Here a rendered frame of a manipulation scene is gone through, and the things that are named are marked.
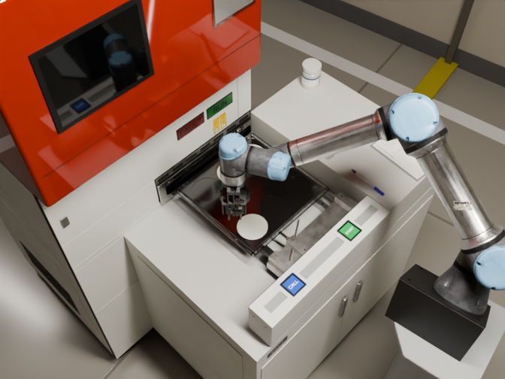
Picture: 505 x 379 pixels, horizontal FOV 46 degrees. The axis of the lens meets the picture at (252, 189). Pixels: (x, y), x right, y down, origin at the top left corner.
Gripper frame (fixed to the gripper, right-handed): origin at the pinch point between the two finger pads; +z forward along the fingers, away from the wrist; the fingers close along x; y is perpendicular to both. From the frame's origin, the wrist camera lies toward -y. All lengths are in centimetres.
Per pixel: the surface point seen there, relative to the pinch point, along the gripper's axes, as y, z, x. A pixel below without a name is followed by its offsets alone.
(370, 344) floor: 4, 97, 58
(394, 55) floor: -191, 97, 95
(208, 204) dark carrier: -8.1, 7.3, -9.3
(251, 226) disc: 0.8, 7.3, 5.0
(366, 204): -3.6, 1.2, 41.8
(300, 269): 20.0, 1.3, 19.6
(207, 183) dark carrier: -16.7, 7.4, -10.0
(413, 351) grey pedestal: 39, 15, 53
